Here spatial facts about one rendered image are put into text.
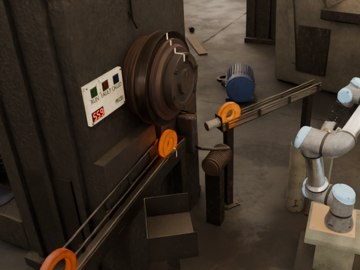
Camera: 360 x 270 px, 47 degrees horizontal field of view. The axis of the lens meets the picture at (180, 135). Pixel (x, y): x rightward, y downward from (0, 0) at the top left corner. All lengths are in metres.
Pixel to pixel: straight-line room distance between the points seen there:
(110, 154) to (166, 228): 0.43
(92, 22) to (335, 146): 1.18
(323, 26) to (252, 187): 2.04
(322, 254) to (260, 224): 0.52
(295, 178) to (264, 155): 0.78
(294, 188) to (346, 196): 0.61
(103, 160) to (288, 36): 3.20
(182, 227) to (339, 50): 3.05
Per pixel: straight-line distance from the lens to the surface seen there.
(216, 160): 2.48
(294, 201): 2.89
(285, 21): 4.69
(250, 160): 3.43
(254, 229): 2.79
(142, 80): 1.88
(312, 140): 1.99
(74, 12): 1.69
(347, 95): 2.26
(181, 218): 1.94
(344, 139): 1.99
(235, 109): 2.59
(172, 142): 2.27
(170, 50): 1.96
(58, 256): 1.69
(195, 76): 2.12
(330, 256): 2.48
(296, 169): 2.74
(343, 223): 2.37
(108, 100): 1.87
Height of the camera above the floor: 1.88
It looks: 30 degrees down
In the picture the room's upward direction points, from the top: 4 degrees counter-clockwise
